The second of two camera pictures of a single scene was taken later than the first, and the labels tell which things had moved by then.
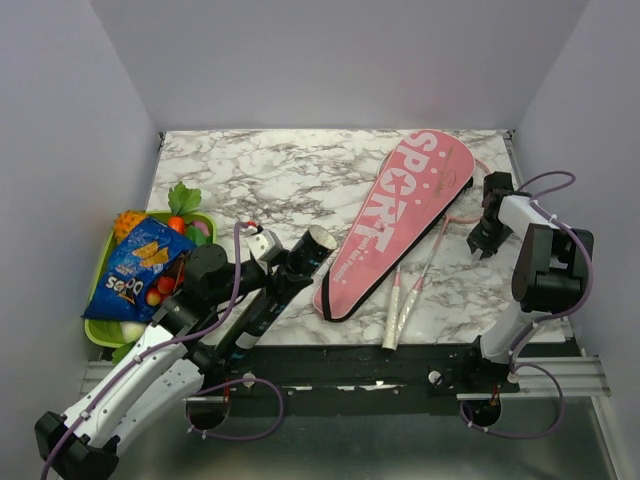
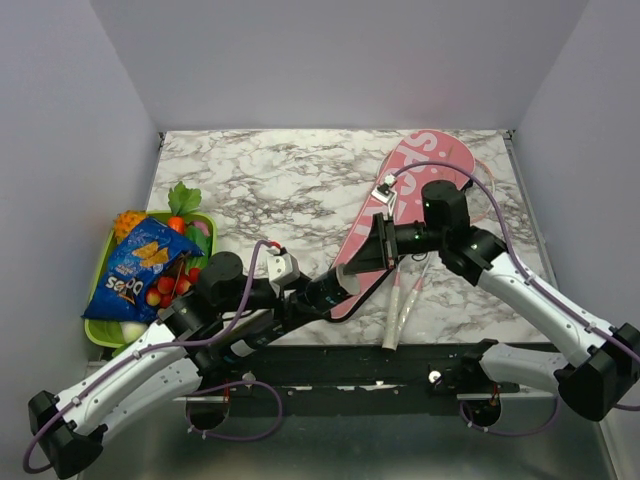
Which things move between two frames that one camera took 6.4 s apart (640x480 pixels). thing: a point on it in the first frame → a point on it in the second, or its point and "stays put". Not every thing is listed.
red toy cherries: (165, 287) stays put
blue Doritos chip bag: (137, 261) stays put
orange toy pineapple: (125, 222) stays put
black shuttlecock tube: (309, 253) → (325, 290)
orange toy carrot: (177, 223) stays put
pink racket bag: (423, 177) stays put
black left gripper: (288, 287) → (297, 311)
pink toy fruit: (202, 226) stays put
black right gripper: (475, 240) → (376, 254)
